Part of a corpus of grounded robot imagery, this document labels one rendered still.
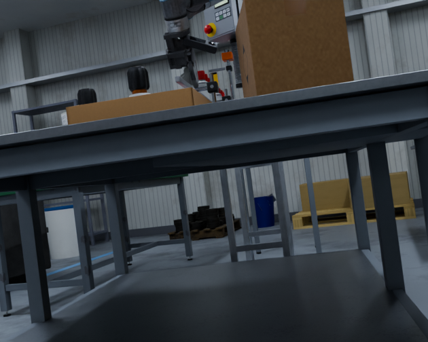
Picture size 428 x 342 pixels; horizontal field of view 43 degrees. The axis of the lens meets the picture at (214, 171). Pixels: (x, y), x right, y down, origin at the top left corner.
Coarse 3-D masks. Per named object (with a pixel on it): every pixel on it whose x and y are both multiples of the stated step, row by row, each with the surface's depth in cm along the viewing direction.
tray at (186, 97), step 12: (132, 96) 106; (144, 96) 106; (156, 96) 105; (168, 96) 105; (180, 96) 104; (192, 96) 104; (72, 108) 108; (84, 108) 108; (96, 108) 107; (108, 108) 107; (120, 108) 106; (132, 108) 106; (144, 108) 106; (156, 108) 105; (168, 108) 105; (72, 120) 108; (84, 120) 108; (96, 120) 107
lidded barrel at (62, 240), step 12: (48, 216) 655; (60, 216) 651; (72, 216) 657; (48, 228) 657; (60, 228) 652; (72, 228) 656; (48, 240) 662; (60, 240) 652; (72, 240) 656; (60, 252) 653; (72, 252) 656
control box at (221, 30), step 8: (208, 8) 230; (224, 8) 223; (208, 16) 230; (232, 16) 221; (208, 24) 230; (216, 24) 227; (224, 24) 224; (232, 24) 221; (216, 32) 227; (224, 32) 224; (232, 32) 223; (208, 40) 232; (216, 40) 232; (224, 40) 234
